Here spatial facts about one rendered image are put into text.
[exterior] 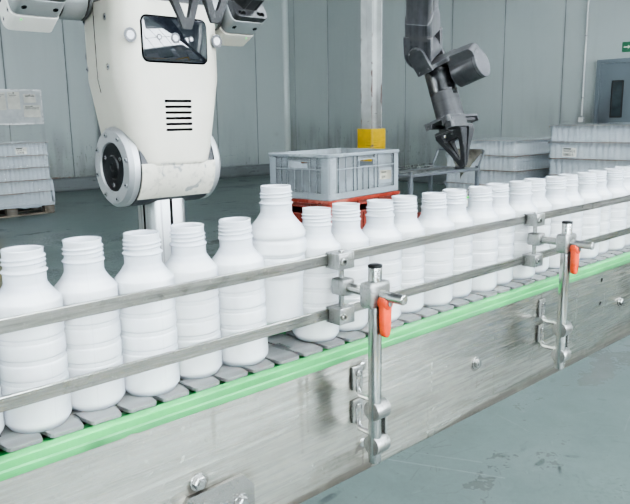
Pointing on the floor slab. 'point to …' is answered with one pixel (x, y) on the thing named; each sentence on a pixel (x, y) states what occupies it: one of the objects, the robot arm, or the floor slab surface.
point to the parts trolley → (434, 172)
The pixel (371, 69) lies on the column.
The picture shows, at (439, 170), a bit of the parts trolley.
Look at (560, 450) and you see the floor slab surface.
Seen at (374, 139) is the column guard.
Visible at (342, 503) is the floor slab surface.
